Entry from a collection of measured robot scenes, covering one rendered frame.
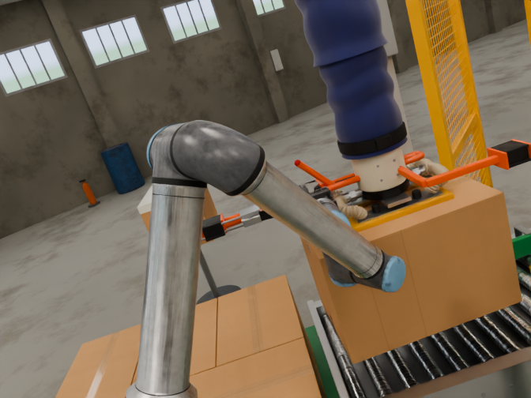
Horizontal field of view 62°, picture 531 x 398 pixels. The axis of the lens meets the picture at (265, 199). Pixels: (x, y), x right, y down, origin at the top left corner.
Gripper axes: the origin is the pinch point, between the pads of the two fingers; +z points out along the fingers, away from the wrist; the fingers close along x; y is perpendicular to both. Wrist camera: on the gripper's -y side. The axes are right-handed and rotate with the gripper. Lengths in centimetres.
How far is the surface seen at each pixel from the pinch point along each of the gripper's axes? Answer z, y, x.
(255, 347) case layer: 23, -38, -66
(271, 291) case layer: 65, -26, -66
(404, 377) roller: -21, 12, -66
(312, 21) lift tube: -6, 17, 52
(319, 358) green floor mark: 71, -14, -121
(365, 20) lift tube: -11, 31, 47
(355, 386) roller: -18, -4, -66
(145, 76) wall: 857, -174, 82
